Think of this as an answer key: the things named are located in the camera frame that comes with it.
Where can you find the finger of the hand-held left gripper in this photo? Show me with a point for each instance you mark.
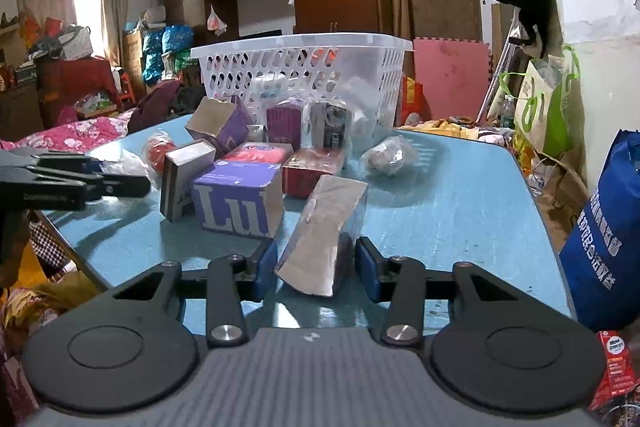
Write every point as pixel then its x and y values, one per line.
pixel 100 189
pixel 75 163

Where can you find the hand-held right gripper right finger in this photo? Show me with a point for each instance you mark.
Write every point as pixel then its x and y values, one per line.
pixel 367 272

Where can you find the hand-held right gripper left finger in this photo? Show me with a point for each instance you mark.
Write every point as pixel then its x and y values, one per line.
pixel 265 269

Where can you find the silver grey carton box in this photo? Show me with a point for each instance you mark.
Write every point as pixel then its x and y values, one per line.
pixel 320 232

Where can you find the white plastic basket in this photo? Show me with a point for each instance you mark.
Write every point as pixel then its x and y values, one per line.
pixel 350 57

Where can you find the pink floral blanket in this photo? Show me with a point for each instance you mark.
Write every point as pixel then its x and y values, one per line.
pixel 75 132

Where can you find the large purple lettered box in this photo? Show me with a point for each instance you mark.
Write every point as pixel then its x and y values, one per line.
pixel 235 207

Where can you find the red item in plastic bag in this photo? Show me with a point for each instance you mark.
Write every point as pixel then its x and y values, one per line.
pixel 157 149

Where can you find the small grey purple box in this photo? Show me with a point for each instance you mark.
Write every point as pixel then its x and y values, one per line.
pixel 179 187

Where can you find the red cloth covered furniture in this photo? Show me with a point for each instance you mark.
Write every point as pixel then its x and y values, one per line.
pixel 75 82

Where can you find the dark maroon clothing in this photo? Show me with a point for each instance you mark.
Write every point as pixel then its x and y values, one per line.
pixel 157 102

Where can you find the dark red box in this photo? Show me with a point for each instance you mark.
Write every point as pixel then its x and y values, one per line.
pixel 310 172

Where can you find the flat red box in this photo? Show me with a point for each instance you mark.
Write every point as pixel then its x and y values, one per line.
pixel 260 153

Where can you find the clear plastic wrapped bundle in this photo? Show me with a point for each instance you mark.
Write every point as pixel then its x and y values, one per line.
pixel 387 154

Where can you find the yellow patterned cloth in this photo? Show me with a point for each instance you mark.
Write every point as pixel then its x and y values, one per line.
pixel 45 302

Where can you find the purple box with grey flap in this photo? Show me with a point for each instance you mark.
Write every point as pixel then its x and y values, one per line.
pixel 215 119

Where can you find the blue plastic bags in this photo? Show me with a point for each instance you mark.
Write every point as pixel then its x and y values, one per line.
pixel 167 52

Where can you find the magenta box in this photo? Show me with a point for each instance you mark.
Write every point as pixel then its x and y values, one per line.
pixel 285 122

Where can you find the black grey box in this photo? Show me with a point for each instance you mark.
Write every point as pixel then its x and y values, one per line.
pixel 330 124

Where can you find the white blue packet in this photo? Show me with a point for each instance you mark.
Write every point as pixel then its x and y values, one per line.
pixel 272 88

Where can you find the white red hanging plastic bag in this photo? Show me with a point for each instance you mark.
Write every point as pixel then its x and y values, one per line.
pixel 216 21

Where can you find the brown paper bag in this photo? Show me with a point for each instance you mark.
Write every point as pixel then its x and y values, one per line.
pixel 562 202

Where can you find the pink foam mat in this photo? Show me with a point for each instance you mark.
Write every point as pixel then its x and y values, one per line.
pixel 450 77

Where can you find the green white shopping bag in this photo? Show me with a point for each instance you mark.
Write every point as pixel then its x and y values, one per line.
pixel 545 107

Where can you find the blue printed tote bag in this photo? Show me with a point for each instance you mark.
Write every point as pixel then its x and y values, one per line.
pixel 607 232

